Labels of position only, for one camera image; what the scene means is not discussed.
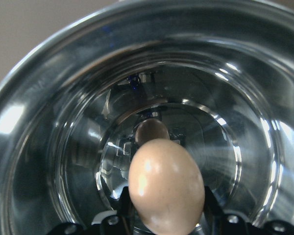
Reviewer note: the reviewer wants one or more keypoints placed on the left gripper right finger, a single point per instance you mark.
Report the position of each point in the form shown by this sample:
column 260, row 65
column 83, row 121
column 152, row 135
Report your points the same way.
column 219, row 222

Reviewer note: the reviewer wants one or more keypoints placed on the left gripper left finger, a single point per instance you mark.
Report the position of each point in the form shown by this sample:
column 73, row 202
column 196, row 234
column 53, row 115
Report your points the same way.
column 116, row 222

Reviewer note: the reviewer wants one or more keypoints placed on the brown egg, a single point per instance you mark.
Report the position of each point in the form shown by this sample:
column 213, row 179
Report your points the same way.
column 166, row 188

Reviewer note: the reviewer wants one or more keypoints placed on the pale green steel pot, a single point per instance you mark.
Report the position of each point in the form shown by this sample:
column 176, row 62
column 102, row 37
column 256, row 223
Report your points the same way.
column 218, row 73

